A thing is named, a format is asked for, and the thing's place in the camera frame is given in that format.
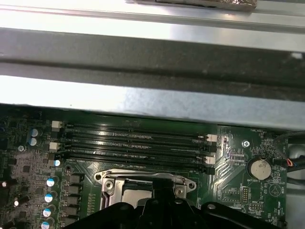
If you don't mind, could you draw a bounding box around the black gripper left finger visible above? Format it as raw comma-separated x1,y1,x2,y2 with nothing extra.
62,177,163,229

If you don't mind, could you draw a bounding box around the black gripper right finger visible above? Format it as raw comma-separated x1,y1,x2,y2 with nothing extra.
162,178,280,229

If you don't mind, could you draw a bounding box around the silver square CPU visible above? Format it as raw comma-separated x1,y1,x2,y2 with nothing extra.
122,188,153,207

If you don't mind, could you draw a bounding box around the wire locking lever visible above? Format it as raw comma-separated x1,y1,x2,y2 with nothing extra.
102,172,189,185

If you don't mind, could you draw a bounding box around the CPU socket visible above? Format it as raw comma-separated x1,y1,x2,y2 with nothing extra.
93,168,198,212

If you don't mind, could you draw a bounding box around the black RAM slot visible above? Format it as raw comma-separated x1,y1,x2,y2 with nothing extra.
54,154,215,176
57,132,218,155
50,142,216,166
51,120,218,145

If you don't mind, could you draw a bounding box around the green motherboard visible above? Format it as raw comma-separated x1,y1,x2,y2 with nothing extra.
0,104,289,229

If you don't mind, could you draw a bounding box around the black pin header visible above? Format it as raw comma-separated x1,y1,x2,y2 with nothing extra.
241,186,251,204

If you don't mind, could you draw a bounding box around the grey inductor block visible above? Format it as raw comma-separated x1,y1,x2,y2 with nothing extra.
65,196,81,206
60,216,77,227
67,185,83,196
63,206,80,217
68,174,85,185

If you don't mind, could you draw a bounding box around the round coin battery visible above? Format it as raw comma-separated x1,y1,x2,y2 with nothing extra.
247,156,272,181

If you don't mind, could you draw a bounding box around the black open PC case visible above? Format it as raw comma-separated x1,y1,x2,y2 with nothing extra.
0,23,305,229

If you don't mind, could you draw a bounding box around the thin black wire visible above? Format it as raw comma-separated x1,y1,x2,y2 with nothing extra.
273,129,305,168

